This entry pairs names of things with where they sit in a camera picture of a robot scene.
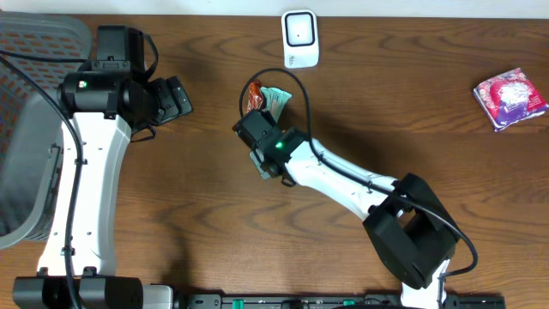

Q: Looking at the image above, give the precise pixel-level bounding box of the red snack wrapper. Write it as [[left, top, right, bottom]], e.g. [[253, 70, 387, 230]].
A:
[[246, 80, 264, 112]]

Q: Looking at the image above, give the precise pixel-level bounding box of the teal wipes packet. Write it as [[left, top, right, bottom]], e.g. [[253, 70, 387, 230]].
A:
[[260, 87, 293, 122]]

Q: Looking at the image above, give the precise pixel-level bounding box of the purple Carefree pad package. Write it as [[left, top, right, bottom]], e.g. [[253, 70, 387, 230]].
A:
[[473, 68, 548, 132]]

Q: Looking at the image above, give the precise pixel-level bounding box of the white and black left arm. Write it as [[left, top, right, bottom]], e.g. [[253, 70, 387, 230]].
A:
[[13, 26, 193, 309]]

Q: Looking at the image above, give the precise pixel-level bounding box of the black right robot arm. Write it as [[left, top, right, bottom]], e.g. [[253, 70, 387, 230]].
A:
[[232, 111, 479, 308]]

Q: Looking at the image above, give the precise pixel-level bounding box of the white barcode scanner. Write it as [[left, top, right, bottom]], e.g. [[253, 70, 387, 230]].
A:
[[281, 9, 320, 69]]

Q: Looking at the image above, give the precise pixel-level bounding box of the grey plastic mesh basket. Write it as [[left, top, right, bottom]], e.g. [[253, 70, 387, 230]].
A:
[[1, 12, 93, 248]]

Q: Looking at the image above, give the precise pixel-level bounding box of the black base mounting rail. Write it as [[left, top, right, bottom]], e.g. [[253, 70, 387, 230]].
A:
[[179, 294, 507, 309]]

